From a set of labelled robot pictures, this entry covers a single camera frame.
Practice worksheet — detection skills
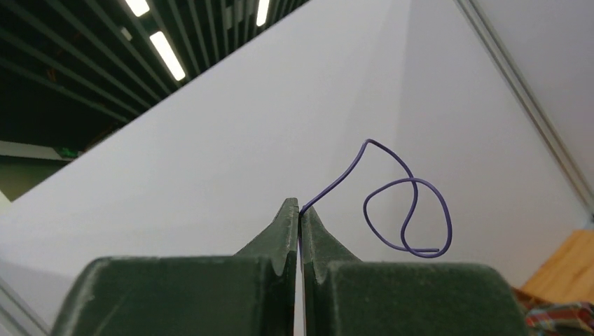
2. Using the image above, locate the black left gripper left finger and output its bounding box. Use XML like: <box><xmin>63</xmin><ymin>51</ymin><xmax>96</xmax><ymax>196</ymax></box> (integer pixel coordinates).
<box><xmin>51</xmin><ymin>198</ymin><xmax>298</xmax><ymax>335</ymax></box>

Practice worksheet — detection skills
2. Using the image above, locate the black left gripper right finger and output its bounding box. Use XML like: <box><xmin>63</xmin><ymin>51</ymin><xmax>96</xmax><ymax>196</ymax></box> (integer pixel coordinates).
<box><xmin>300</xmin><ymin>209</ymin><xmax>528</xmax><ymax>336</ymax></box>

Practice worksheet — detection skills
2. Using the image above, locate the plaid flannel shirt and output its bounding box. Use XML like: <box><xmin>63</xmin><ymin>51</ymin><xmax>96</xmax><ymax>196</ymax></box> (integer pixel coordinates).
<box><xmin>513</xmin><ymin>288</ymin><xmax>593</xmax><ymax>335</ymax></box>

